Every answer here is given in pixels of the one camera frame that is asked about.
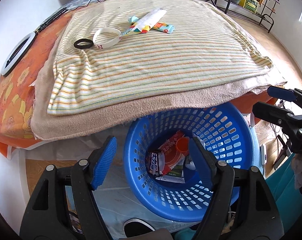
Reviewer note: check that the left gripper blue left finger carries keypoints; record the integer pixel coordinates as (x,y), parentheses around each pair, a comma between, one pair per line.
(101,160)

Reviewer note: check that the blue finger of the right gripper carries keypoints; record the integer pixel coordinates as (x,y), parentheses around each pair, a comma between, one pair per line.
(281,93)
(274,115)

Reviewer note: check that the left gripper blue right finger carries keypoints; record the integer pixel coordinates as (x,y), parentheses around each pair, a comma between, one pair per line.
(204,161)

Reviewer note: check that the green white carton pack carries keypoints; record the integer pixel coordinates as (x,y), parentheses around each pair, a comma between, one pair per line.
(176,175)

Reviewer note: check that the red box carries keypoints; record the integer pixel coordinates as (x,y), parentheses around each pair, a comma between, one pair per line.
(175,149)

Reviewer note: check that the white wristband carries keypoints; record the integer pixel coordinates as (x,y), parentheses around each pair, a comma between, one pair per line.
(106,37)

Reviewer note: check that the teal orange hand cream tube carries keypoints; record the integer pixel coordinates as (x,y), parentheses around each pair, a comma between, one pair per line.
(163,27)

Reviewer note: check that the white toothpaste tube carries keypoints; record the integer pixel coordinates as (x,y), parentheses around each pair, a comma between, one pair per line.
(144,24)

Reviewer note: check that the snickers candy wrapper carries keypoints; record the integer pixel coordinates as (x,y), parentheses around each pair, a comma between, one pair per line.
(156,163)

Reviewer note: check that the right white gloved hand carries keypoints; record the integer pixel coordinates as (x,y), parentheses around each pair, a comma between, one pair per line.
(296,165)

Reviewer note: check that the blue plastic laundry basket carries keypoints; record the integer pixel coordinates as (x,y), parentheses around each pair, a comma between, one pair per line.
(222,130)

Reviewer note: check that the clear plastic bag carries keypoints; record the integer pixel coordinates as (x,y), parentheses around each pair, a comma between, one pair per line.
(117,204)

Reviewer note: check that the beige towel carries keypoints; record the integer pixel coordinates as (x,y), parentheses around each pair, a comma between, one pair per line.
(207,60)

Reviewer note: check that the orange floral bed sheet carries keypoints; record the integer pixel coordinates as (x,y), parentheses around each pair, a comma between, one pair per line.
(24,96)

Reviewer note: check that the yellow crate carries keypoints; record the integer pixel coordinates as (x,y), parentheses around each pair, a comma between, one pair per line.
(250,5)

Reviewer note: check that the black clothes rack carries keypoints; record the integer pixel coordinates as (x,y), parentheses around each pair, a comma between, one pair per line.
(262,10)

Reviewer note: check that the yellow striped towel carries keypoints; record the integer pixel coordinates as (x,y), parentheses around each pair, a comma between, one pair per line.
(207,48)

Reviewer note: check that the white ring light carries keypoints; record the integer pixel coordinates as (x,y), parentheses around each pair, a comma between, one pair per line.
(18,53)

